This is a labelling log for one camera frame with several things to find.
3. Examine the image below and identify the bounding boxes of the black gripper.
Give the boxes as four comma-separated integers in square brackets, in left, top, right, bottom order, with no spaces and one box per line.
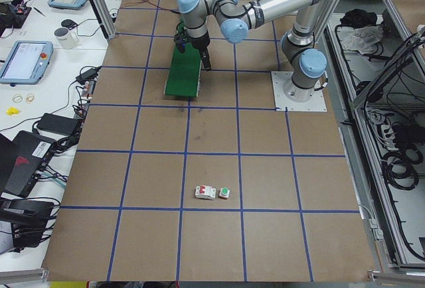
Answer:
[187,33,211,71]

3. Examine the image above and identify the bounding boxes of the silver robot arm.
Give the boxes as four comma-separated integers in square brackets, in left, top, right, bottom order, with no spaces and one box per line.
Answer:
[174,0,332,102]

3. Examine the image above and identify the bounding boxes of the green conveyor belt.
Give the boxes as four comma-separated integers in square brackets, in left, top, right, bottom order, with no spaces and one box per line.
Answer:
[164,21,201,98]

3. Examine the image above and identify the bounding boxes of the white red circuit breaker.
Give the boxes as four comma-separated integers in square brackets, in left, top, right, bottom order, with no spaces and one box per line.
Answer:
[195,184,216,200]

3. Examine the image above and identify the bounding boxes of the white mug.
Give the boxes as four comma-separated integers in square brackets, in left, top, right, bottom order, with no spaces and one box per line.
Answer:
[54,27,79,50]

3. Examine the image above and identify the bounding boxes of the black computer mouse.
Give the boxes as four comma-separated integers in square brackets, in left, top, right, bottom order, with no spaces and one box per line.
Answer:
[61,19,78,30]

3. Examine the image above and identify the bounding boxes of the black power adapter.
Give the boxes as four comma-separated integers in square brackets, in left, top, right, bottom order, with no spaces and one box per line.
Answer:
[37,113,82,136]

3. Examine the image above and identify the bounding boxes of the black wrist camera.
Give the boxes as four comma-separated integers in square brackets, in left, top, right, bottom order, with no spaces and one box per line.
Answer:
[174,29,189,53]

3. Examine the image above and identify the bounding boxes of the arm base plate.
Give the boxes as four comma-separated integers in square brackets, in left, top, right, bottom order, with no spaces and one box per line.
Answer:
[271,71,327,112]

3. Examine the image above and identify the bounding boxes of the aluminium frame post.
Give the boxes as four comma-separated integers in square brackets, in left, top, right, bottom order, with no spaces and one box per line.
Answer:
[89,0,116,41]

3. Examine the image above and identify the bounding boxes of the green push button switch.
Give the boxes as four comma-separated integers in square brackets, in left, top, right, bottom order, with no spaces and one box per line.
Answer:
[218,187,230,200]

